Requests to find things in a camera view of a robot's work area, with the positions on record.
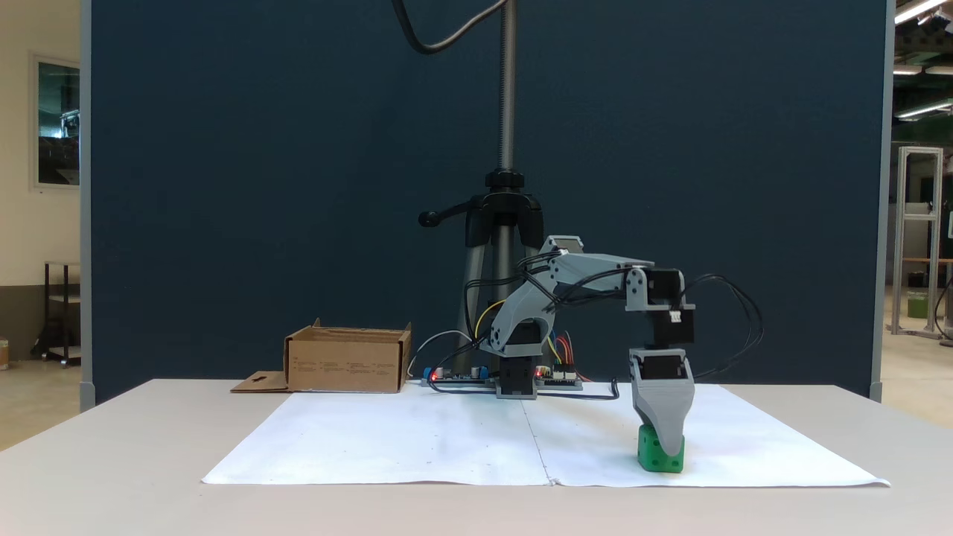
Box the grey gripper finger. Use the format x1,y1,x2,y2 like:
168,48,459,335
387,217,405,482
632,378,696,458

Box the framed wall window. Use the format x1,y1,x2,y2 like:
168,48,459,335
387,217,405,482
30,52,81,193

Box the white thin cable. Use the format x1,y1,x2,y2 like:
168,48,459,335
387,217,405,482
407,330,477,377

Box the grey hanging cable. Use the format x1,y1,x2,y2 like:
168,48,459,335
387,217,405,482
392,0,511,55

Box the aluminium profile frame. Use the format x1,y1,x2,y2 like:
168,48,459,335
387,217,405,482
891,146,946,340

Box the circuit board with blue capacitors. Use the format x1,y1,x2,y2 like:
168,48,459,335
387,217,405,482
421,365,497,389

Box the brown cardboard box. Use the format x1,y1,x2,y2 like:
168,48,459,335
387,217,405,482
231,319,412,394

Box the ceiling tube light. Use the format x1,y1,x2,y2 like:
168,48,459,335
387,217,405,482
894,0,951,25
895,100,953,121

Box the black shelf cart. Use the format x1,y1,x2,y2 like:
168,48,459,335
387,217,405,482
31,261,81,368

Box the dark blue partition panel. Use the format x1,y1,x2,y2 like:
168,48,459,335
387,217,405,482
80,0,895,410

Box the black cable on table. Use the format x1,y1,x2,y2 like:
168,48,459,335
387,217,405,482
536,378,621,402

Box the black grey tripod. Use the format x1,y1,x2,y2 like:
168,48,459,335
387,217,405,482
418,0,546,380

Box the white paper sheet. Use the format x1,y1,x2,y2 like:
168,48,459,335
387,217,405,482
521,383,891,489
201,392,552,486

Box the coloured jumper wires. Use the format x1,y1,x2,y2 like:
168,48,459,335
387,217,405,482
547,331,579,373

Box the circuit board with jumper wires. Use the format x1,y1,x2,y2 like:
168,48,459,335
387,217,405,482
536,366,584,391

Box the green die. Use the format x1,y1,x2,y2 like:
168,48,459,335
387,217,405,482
638,424,686,473

